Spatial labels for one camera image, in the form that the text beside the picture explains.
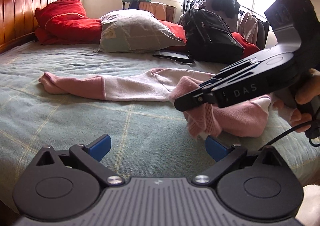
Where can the metal clothes rack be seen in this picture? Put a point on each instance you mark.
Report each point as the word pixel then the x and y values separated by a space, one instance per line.
pixel 187 1

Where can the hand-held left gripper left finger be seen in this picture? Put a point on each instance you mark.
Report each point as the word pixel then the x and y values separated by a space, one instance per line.
pixel 102 146

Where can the black backpack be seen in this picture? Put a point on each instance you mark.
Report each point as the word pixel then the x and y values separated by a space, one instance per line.
pixel 212 38

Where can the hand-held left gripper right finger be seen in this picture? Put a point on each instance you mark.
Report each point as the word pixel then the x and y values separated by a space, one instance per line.
pixel 216 148

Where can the wooden headboard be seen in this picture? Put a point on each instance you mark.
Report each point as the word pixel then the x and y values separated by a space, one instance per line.
pixel 22 13

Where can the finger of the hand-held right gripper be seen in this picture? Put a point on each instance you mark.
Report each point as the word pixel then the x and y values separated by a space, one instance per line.
pixel 230 74
pixel 195 101

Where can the pink and white sweater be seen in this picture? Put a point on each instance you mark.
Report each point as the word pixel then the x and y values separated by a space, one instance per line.
pixel 125 88

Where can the beige hanging shirt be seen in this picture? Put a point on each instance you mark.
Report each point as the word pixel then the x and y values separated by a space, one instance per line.
pixel 247 26

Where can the person's right hand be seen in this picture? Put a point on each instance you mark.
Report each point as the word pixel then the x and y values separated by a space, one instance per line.
pixel 311 91

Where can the grey green plaid pillow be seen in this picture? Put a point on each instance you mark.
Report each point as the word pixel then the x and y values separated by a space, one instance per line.
pixel 140 33

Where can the black fuzzy garment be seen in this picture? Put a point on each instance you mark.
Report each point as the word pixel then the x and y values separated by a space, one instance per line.
pixel 225 3

